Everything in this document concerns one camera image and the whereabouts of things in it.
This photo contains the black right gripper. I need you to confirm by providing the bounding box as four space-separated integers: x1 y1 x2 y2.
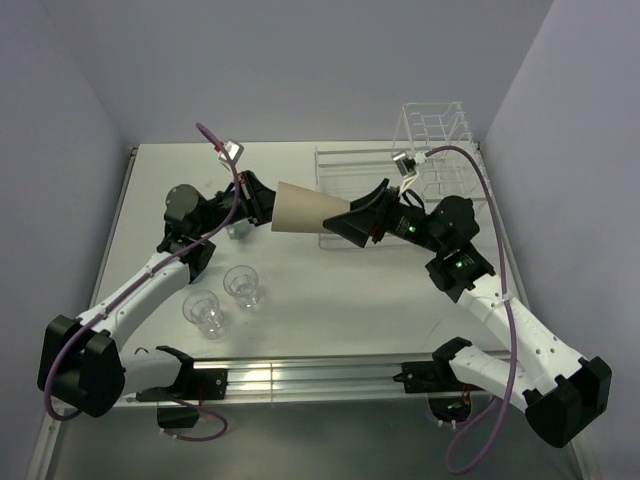
323 178 447 254

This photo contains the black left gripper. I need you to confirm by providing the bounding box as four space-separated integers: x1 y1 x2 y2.
195 170 304 237

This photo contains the beige plastic tumbler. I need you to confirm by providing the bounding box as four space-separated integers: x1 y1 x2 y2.
271 182 350 234

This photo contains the clear glass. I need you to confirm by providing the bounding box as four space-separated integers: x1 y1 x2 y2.
182 290 226 340
223 265 260 308

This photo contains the grey footed ceramic mug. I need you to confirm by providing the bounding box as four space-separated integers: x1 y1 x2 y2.
225 222 250 240

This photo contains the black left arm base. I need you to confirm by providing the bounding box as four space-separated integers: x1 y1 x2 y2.
134 346 229 443

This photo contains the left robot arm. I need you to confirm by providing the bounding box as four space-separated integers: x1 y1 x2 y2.
37 171 276 421

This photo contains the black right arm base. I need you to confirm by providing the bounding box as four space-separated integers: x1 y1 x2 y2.
392 337 480 430

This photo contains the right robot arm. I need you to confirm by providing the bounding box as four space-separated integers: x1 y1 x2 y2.
323 180 612 448

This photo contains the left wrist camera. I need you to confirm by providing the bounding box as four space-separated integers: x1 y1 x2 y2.
217 140 244 168

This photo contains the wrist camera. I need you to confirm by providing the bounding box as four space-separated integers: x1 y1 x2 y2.
217 140 244 168
391 151 427 194

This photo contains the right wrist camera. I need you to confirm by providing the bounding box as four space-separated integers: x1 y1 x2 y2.
391 151 427 194

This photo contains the aluminium mounting rail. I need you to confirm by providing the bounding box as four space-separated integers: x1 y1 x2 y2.
196 354 454 404

